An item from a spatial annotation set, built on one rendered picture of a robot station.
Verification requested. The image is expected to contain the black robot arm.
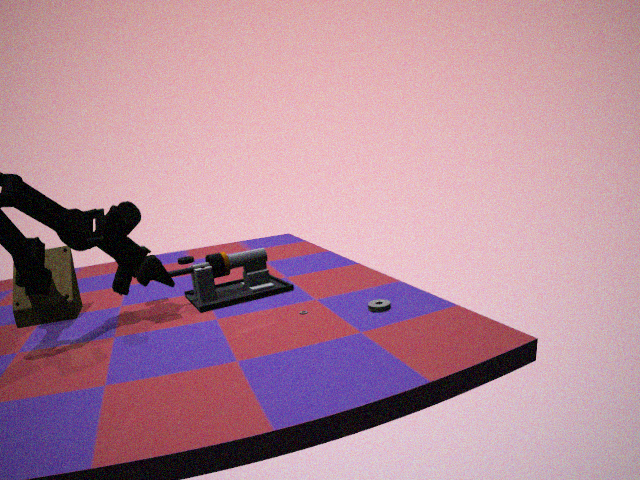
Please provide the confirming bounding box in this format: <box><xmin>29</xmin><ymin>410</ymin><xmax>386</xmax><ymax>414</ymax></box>
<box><xmin>0</xmin><ymin>172</ymin><xmax>141</xmax><ymax>295</ymax></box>

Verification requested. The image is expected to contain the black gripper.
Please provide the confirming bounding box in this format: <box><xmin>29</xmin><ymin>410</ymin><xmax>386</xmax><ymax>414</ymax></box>
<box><xmin>111</xmin><ymin>237</ymin><xmax>175</xmax><ymax>287</ymax></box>

